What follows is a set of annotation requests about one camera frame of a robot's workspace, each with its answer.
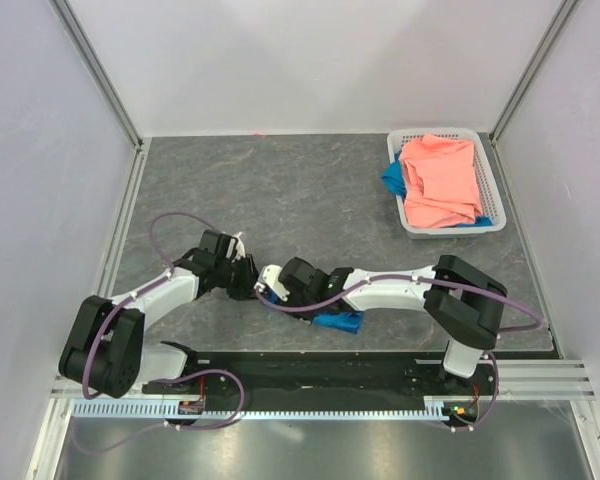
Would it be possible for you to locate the blue satin napkin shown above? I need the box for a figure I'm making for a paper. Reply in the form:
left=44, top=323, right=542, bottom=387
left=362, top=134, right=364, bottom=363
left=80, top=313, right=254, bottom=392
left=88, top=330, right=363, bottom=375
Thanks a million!
left=264, top=294, right=365, bottom=335

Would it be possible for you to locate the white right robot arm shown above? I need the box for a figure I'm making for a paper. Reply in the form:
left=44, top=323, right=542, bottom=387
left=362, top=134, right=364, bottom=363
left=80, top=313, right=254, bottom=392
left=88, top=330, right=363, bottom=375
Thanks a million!
left=261, top=255, right=508, bottom=394

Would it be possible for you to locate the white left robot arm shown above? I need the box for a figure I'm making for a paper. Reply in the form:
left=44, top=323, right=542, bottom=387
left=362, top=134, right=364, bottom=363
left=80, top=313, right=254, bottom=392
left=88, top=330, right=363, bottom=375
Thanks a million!
left=58, top=229, right=258, bottom=399

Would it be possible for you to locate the blue cloth in basket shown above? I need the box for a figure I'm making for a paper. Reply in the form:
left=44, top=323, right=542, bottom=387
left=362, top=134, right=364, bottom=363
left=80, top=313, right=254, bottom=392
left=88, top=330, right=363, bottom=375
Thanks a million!
left=381, top=161, right=407, bottom=200

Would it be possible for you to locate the salmon pink cloth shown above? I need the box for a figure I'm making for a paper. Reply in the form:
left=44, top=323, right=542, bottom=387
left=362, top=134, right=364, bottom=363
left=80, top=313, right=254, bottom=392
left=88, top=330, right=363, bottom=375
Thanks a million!
left=399, top=134, right=483, bottom=229

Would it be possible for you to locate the white plastic basket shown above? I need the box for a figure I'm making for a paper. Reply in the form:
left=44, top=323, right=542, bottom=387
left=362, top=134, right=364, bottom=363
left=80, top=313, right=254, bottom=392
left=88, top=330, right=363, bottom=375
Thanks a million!
left=386, top=127, right=507, bottom=240

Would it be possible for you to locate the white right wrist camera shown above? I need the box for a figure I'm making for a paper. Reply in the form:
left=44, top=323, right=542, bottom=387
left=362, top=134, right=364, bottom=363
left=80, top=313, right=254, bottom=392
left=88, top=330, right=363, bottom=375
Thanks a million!
left=255, top=264, right=290, bottom=301

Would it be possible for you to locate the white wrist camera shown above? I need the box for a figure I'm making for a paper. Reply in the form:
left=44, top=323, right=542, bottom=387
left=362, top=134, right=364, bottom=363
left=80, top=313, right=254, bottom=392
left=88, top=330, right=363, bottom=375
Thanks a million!
left=227, top=231, right=247, bottom=262
left=255, top=264, right=290, bottom=301

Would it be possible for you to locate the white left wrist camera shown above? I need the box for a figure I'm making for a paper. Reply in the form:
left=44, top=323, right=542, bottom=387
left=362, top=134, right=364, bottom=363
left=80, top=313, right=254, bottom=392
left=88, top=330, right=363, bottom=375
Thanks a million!
left=227, top=231, right=247, bottom=262

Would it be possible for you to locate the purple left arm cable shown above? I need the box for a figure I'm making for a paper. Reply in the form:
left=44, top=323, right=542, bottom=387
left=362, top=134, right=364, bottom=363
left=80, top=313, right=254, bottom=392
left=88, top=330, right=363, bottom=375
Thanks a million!
left=72, top=212, right=246, bottom=454

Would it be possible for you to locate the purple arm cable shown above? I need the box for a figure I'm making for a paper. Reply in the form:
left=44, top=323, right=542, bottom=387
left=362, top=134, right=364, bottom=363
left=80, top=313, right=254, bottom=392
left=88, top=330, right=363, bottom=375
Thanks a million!
left=254, top=274, right=545, bottom=434
left=72, top=212, right=246, bottom=454

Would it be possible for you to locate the white slotted cable duct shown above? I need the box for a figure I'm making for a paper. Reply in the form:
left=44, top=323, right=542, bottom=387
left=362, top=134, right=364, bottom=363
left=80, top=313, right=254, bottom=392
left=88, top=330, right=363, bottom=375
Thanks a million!
left=72, top=397, right=449, bottom=422

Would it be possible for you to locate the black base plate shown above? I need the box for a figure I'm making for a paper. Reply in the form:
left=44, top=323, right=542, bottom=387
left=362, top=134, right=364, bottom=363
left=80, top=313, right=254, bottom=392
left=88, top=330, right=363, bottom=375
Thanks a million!
left=142, top=352, right=495, bottom=412

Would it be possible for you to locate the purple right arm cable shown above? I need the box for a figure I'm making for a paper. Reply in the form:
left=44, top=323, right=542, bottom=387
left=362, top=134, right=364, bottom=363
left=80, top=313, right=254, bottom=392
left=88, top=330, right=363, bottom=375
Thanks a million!
left=254, top=274, right=545, bottom=434

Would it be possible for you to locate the aluminium front rail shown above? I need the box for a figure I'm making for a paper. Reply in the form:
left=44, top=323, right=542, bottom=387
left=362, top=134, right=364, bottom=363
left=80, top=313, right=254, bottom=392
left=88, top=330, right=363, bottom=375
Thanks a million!
left=54, top=357, right=596, bottom=401

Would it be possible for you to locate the left aluminium frame post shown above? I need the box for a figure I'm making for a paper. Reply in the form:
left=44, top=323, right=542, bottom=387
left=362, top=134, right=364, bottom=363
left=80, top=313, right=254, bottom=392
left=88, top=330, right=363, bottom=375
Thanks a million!
left=49, top=0, right=144, bottom=150

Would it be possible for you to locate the aluminium frame post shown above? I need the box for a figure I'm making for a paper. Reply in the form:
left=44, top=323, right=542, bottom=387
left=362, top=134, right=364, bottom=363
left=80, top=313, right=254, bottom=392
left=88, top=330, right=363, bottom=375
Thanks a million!
left=49, top=0, right=144, bottom=150
left=489, top=0, right=581, bottom=145

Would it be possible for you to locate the right aluminium frame post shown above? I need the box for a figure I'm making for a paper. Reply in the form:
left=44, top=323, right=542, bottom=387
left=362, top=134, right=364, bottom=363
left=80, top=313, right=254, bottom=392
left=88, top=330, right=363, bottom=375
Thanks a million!
left=489, top=0, right=581, bottom=145

